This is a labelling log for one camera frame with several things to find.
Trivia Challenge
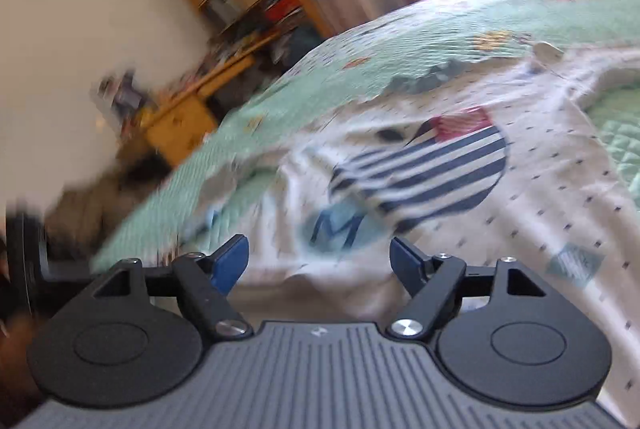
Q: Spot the white printed shirt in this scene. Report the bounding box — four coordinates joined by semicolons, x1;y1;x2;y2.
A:
200;42;640;405

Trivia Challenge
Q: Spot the green quilted bee bedspread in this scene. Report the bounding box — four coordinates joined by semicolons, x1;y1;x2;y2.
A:
92;0;640;270

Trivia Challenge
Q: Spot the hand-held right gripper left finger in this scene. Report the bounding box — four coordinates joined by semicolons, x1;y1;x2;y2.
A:
92;234;253;341

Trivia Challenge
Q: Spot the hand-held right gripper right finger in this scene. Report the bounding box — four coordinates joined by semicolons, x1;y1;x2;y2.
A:
387;236;548;341

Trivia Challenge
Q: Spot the wall poster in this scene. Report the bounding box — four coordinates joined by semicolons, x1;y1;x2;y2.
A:
95;69;151;135

